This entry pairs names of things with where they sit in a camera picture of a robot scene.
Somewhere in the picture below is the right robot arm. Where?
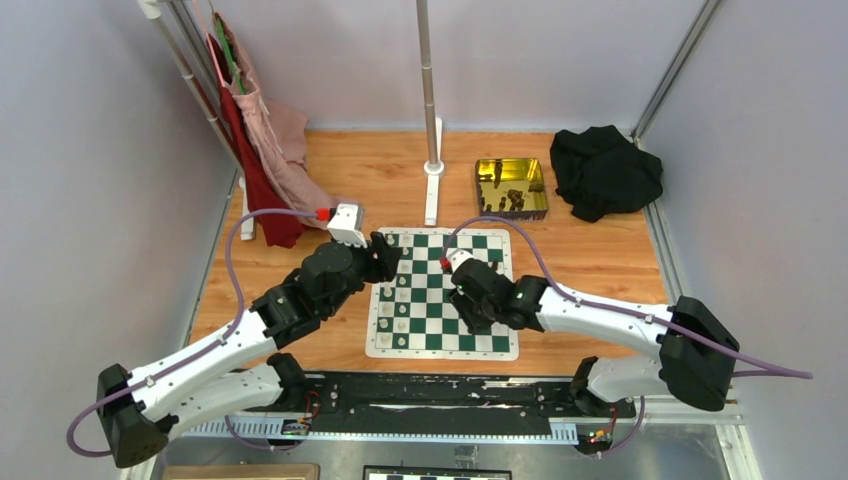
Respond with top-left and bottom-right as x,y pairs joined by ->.
440,250 -> 739,418

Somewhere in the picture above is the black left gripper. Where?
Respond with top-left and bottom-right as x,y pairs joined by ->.
323,231 -> 402,319

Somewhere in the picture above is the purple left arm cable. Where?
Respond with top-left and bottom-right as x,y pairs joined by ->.
66,208 -> 333,458

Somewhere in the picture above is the white clothes rack pole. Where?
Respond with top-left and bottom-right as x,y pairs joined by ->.
136,0 -> 249,215

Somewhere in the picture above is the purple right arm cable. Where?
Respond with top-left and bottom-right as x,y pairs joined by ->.
440,215 -> 814,458

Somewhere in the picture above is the white stand base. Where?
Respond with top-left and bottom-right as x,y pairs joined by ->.
424,117 -> 445,227

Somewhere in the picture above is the metal stand pole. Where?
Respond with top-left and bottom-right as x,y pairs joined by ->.
415,0 -> 441,174

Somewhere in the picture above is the green white chess board mat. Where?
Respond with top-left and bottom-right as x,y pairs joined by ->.
365,227 -> 519,361

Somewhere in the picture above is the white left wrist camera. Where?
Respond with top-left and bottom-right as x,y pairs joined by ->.
327,203 -> 368,248

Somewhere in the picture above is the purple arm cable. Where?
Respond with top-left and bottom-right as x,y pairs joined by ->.
66,208 -> 333,458
440,215 -> 814,458

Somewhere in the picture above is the pink cloth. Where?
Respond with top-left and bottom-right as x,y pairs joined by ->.
213,10 -> 358,211

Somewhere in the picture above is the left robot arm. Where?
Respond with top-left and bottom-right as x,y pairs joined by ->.
96,232 -> 402,468

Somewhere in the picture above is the red cloth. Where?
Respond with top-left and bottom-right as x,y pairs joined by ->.
207,34 -> 306,249

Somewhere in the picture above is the black cloth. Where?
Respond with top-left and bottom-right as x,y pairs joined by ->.
549,125 -> 664,223

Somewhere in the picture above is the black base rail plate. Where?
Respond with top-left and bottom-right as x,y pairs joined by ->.
262,371 -> 636,437

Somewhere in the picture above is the decorated gold tin box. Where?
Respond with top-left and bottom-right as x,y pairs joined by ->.
474,158 -> 549,221

